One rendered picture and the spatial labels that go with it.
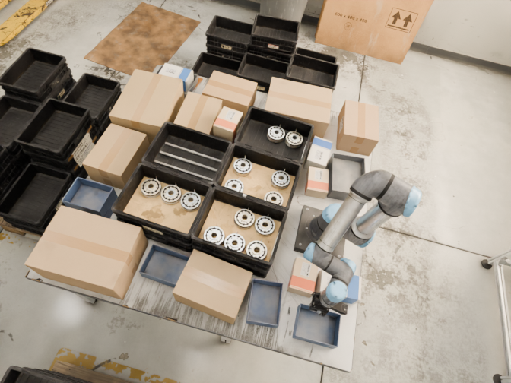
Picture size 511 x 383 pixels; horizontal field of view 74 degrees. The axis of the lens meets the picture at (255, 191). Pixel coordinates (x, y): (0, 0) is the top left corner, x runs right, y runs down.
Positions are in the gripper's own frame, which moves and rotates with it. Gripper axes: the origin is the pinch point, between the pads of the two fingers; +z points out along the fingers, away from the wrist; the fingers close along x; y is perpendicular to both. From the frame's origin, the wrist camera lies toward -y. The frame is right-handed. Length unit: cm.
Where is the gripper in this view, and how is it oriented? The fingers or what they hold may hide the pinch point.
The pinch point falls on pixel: (319, 309)
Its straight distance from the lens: 176.0
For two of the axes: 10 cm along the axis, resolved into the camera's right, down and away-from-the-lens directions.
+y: -9.7, -2.5, 0.3
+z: -1.0, 5.0, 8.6
